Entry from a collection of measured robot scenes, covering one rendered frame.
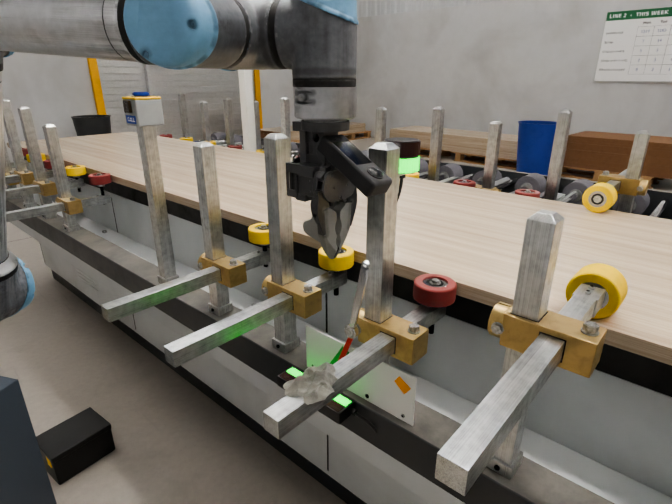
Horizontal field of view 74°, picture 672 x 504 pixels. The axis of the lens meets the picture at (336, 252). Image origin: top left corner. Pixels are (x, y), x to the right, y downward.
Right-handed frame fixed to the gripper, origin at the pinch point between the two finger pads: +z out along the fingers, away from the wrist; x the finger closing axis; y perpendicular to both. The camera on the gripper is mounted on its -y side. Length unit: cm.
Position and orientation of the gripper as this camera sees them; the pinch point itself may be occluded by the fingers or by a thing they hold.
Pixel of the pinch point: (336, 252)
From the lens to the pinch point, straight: 71.3
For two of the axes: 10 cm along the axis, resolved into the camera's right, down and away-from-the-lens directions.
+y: -7.5, -2.4, 6.2
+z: 0.0, 9.3, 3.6
